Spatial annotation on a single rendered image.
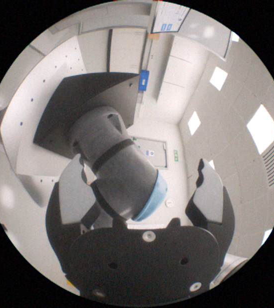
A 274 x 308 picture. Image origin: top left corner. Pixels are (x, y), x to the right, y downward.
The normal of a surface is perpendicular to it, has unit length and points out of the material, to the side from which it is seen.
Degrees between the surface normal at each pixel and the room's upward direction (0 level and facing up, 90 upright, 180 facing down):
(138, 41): 90
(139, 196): 92
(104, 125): 62
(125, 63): 90
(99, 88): 90
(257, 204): 180
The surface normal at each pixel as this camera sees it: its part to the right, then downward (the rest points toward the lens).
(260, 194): -0.99, -0.13
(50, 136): 0.64, 0.76
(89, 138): 0.11, 0.16
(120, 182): -0.07, -0.25
